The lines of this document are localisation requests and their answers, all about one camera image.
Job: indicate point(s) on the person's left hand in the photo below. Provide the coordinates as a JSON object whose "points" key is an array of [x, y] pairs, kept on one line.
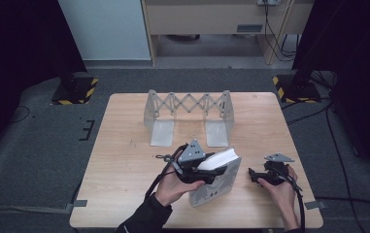
{"points": [[173, 191]]}

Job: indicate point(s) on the grey tape strip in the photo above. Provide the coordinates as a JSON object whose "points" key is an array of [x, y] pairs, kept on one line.
{"points": [[77, 204], [317, 204]]}

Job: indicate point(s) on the white panel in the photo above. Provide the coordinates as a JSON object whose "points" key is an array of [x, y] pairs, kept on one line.
{"points": [[105, 29]]}

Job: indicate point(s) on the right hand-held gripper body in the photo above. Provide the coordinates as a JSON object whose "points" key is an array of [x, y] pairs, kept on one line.
{"points": [[276, 173]]}

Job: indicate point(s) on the light wooden cabinet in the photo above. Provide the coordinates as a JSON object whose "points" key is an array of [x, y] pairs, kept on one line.
{"points": [[205, 16]]}

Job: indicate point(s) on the black curtain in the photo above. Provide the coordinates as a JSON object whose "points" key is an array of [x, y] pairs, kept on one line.
{"points": [[17, 48], [354, 48]]}

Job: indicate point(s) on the expandable grey metal book rack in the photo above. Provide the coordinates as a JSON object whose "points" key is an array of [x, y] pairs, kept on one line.
{"points": [[161, 132]]}

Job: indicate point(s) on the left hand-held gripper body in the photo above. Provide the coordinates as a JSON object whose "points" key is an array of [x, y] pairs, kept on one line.
{"points": [[190, 161]]}

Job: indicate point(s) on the person's right hand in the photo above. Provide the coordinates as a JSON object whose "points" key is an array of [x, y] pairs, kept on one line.
{"points": [[281, 194]]}

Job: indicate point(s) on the black stand with striped base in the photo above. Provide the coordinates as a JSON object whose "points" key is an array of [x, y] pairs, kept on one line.
{"points": [[75, 92], [297, 90]]}

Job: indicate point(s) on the white book with grey silhouettes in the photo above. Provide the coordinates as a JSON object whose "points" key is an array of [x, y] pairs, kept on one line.
{"points": [[219, 181]]}

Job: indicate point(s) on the white power strip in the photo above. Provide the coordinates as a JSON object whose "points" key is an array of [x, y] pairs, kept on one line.
{"points": [[268, 2]]}

